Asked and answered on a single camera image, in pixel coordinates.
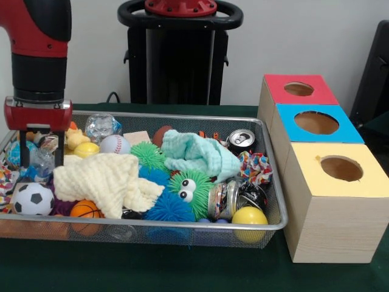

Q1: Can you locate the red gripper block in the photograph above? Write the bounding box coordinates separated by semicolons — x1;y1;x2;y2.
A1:
3;96;74;169

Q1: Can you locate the crushed clear plastic bottle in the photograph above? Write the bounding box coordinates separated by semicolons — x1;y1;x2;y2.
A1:
19;148;57;181

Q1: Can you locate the yellow plush toy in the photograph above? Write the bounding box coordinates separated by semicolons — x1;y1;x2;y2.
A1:
64;121;91;151

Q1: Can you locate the clear plastic packet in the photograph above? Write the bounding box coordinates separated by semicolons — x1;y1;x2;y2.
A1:
84;114;123;144

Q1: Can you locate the silver mesh bin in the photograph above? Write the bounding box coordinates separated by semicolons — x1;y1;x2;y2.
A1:
0;108;289;249

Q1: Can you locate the wooden box with three holes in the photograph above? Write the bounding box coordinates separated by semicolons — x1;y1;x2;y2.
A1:
256;74;389;264

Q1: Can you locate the small yellow ball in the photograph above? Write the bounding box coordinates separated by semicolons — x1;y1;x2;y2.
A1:
73;142;100;158

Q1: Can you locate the black and white soccer ball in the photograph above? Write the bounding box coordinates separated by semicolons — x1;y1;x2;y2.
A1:
12;182;55;216

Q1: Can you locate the cream knit cloth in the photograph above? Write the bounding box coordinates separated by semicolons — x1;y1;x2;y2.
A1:
52;153;166;220

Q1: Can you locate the white baseball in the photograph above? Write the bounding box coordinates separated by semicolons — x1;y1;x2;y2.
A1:
99;134;132;155

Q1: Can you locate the small orange basketball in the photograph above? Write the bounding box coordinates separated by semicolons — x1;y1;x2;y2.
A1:
69;200;104;219

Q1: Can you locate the mint knit cloth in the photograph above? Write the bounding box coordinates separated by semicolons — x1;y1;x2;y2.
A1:
160;129;242;184

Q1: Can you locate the dark green table cloth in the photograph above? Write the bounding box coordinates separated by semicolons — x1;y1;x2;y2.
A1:
0;102;389;292

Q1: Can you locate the green spiky toy with eyes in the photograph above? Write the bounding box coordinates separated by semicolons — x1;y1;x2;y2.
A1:
167;170;215;222

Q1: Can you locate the silver soda can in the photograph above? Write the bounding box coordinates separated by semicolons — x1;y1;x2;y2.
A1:
227;128;258;156

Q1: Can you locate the large yellow ball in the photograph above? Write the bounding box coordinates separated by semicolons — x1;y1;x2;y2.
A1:
231;206;269;243

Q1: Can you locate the green cloth side table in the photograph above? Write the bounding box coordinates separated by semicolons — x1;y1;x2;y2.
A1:
361;109;389;145

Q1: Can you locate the black upright panel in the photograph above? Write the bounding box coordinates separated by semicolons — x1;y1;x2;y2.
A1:
349;19;389;128

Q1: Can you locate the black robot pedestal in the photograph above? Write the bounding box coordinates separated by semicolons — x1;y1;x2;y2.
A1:
117;0;244;106

